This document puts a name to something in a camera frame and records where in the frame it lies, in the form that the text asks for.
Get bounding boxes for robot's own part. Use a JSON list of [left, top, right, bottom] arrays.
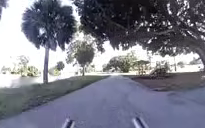
[[61, 117, 76, 128], [131, 116, 150, 128]]

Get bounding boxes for small round tree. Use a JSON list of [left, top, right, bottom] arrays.
[[66, 39, 96, 77]]

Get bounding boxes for brown mulch ground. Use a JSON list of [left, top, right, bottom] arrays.
[[129, 71, 205, 92]]

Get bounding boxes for large spreading tree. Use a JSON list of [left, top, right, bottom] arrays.
[[73, 0, 205, 76]]

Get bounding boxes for pale water surface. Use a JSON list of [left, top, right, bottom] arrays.
[[0, 71, 74, 90]]

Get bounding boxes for grass verge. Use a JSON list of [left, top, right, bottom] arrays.
[[0, 74, 109, 123]]

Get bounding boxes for grey paved path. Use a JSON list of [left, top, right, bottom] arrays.
[[0, 74, 205, 128]]

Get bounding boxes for distant bushy trees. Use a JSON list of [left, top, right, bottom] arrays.
[[102, 53, 151, 74]]

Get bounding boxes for low green bushes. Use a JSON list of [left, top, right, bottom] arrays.
[[0, 55, 66, 78]]

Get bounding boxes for palm tree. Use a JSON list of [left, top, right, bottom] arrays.
[[21, 0, 78, 85]]

